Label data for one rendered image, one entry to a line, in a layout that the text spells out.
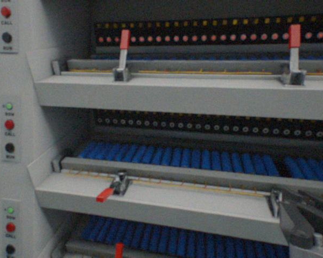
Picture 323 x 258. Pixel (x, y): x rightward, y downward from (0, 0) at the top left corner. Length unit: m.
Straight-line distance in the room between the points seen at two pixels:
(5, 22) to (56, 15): 0.09
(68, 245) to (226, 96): 0.45
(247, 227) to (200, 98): 0.22
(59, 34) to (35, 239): 0.41
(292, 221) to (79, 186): 0.35
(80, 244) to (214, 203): 0.32
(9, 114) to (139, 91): 0.25
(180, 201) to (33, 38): 0.38
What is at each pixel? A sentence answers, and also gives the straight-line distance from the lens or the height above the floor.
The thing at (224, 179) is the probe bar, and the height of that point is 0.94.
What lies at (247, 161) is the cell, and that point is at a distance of 0.47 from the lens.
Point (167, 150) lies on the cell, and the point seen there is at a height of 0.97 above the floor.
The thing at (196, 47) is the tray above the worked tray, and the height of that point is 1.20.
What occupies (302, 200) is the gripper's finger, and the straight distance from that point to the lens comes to 0.29.
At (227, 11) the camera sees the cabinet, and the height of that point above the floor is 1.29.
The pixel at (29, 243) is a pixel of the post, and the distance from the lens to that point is 0.53.
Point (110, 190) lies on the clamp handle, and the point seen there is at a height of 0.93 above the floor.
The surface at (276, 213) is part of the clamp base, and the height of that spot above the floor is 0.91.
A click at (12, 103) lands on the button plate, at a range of 0.48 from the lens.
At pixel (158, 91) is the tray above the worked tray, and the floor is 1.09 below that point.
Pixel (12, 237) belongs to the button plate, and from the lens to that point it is 0.55.
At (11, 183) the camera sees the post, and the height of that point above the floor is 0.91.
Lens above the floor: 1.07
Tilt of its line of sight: 5 degrees down
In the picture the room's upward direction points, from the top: 3 degrees clockwise
